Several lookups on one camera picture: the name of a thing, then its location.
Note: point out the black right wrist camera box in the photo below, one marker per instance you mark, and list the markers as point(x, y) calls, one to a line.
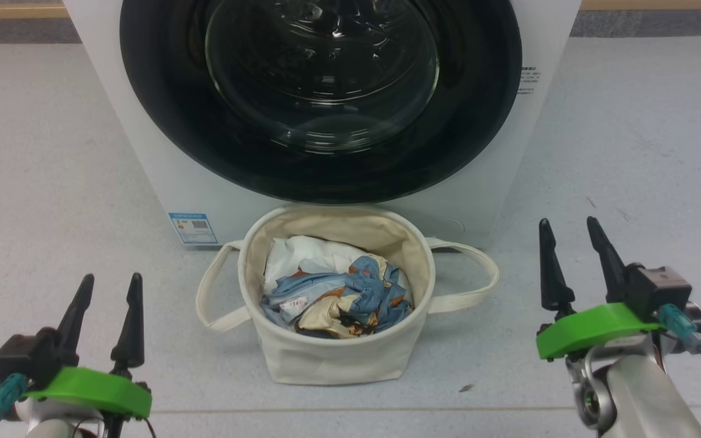
point(661, 289)

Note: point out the blue orange patterned garment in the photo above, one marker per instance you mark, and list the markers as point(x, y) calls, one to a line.
point(356, 292)

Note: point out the small printed text label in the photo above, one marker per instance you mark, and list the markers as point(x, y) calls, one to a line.
point(528, 80)

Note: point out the blue energy label sticker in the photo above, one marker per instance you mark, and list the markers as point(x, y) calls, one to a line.
point(193, 228)

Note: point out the cream fabric laundry basket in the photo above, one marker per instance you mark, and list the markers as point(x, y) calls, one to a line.
point(332, 362)

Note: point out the white washing machine body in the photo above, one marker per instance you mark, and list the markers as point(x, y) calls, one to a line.
point(143, 152)

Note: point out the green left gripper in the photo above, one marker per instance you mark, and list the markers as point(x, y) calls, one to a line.
point(95, 389)

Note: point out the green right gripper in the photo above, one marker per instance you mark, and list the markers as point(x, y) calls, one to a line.
point(588, 328)

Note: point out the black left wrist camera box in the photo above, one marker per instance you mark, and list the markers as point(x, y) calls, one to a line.
point(22, 359)

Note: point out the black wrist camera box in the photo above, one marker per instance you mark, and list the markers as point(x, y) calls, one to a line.
point(22, 359)
point(661, 289)

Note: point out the black round washing machine door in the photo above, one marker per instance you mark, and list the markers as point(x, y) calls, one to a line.
point(168, 109)

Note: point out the white garment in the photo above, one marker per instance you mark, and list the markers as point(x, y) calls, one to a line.
point(302, 249)

